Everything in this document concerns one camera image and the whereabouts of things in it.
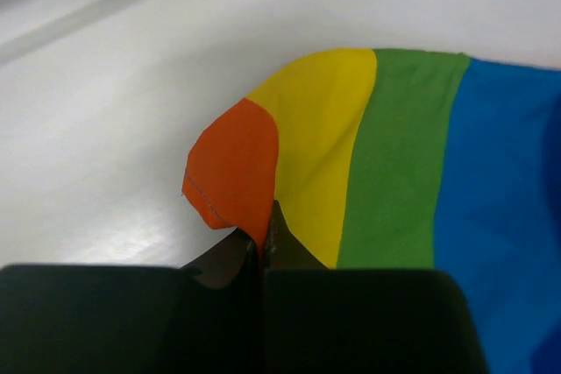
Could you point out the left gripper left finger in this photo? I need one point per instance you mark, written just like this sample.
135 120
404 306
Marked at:
203 317

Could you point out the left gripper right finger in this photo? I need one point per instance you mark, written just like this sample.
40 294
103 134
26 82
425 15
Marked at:
321 320

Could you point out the rainbow striped shorts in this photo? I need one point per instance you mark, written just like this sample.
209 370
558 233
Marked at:
406 159

